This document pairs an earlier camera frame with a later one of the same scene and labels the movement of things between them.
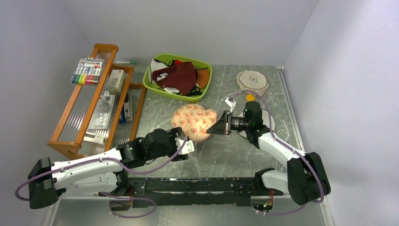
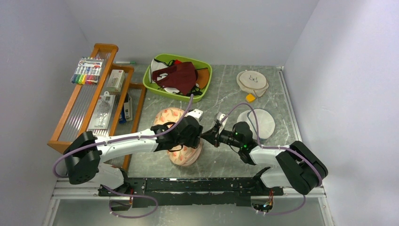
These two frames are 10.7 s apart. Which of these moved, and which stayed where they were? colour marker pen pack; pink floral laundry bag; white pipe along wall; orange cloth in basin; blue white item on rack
Moved: pink floral laundry bag
Stayed: blue white item on rack; white pipe along wall; orange cloth in basin; colour marker pen pack
